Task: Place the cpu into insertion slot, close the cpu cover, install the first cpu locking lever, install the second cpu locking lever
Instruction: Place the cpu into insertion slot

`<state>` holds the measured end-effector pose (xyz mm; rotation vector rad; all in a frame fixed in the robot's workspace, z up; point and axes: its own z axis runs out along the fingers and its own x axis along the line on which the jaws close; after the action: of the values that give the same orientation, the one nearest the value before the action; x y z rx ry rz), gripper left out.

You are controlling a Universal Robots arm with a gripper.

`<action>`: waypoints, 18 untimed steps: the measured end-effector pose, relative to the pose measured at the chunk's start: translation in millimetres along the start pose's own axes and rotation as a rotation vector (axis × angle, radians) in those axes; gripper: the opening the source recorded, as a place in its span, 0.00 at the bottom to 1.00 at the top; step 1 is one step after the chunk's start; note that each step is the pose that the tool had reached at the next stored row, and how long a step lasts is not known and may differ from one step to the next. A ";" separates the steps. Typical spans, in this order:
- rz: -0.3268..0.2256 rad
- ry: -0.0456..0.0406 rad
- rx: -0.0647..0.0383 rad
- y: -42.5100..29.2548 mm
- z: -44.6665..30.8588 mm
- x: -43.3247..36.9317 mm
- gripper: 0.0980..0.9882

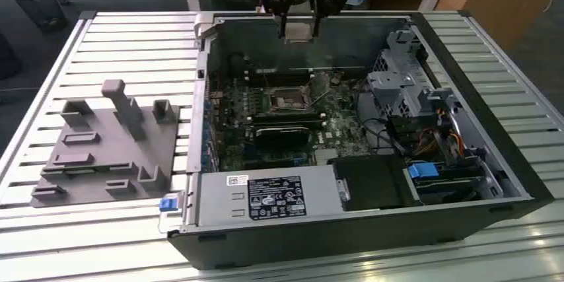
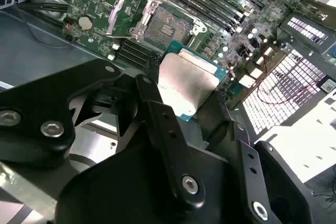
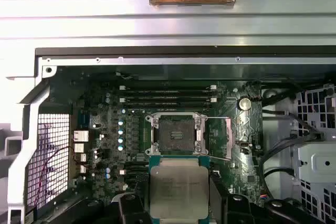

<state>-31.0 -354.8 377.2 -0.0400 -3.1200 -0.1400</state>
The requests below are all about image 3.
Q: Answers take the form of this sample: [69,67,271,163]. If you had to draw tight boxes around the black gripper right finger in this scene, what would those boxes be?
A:
[209,170,320,224]

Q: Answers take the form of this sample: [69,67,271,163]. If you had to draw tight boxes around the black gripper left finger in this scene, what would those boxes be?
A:
[54,173,151,224]

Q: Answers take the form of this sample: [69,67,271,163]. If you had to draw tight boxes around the silver CPU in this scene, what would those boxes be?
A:
[148,155,211,221]

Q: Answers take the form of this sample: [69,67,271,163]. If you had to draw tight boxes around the metal socket cover frame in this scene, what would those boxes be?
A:
[201,115,234,161]

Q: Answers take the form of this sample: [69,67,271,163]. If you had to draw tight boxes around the RAM slot with black latch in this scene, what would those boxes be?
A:
[123,161,150,169]
[123,91,212,98]
[123,103,212,110]

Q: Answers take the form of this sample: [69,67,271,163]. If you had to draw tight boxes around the CPU socket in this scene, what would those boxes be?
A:
[145,112,209,156]

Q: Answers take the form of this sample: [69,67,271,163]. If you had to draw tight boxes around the silver perforated disk bay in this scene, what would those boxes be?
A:
[295,83,336,224]

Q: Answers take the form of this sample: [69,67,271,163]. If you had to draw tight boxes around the blue rear port connector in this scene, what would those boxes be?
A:
[78,108,91,130]

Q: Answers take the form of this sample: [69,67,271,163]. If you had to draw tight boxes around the round silver coin battery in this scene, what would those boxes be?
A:
[238,97,253,111]

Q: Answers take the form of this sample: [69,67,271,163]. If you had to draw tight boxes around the green motherboard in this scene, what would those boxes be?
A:
[51,66,264,209]

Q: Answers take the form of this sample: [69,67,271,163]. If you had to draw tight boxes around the flat black wire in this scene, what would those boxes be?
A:
[261,137,302,198]

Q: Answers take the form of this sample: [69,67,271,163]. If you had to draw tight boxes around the black disk wire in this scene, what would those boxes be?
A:
[261,108,325,142]

